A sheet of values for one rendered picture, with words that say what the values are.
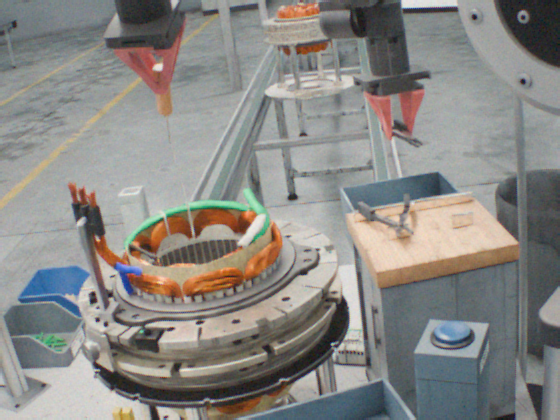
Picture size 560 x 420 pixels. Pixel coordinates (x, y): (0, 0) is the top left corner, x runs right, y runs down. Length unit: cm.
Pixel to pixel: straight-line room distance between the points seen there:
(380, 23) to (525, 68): 62
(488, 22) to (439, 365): 45
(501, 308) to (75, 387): 75
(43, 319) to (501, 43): 123
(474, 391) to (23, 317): 100
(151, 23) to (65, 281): 100
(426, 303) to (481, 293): 8
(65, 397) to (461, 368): 76
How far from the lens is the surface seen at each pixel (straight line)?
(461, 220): 101
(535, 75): 46
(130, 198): 96
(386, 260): 94
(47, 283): 170
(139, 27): 76
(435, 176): 123
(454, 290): 97
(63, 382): 139
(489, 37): 47
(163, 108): 84
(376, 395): 73
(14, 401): 137
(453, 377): 82
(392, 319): 96
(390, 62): 107
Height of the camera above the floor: 148
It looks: 21 degrees down
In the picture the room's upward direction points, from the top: 9 degrees counter-clockwise
